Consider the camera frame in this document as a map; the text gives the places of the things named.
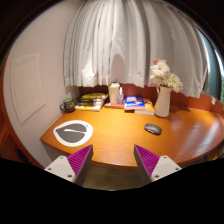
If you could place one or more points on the dark green mug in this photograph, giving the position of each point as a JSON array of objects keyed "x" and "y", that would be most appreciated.
[{"x": 68, "y": 105}]

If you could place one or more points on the clear sanitizer bottle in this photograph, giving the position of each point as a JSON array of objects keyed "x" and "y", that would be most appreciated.
[{"x": 120, "y": 96}]

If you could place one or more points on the yellow top book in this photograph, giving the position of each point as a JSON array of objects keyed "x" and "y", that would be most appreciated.
[{"x": 95, "y": 96}]

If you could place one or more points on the dark grey computer mouse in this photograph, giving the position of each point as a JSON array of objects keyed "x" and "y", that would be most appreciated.
[{"x": 154, "y": 129}]

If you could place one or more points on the white grey round mouse pad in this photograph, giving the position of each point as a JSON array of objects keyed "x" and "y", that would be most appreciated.
[{"x": 73, "y": 133}]

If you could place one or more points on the white ceramic vase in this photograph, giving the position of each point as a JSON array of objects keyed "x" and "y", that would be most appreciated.
[{"x": 162, "y": 105}]

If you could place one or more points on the white pink flower bouquet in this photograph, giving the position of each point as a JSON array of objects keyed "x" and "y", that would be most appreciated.
[{"x": 163, "y": 77}]

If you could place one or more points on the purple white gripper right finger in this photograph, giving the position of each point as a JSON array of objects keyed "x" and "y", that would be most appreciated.
[{"x": 153, "y": 167}]

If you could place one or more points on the blue white book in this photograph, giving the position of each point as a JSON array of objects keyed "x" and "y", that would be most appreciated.
[{"x": 134, "y": 103}]

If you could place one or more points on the yellow book under blue book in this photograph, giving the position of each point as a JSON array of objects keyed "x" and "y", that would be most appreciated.
[{"x": 148, "y": 110}]

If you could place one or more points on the white wall access panel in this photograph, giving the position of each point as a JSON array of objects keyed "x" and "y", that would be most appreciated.
[{"x": 26, "y": 88}]

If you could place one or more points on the white sheer curtain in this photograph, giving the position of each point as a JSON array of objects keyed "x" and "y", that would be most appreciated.
[{"x": 118, "y": 40}]

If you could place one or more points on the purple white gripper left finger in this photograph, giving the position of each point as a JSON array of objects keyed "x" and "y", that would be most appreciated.
[{"x": 74, "y": 167}]

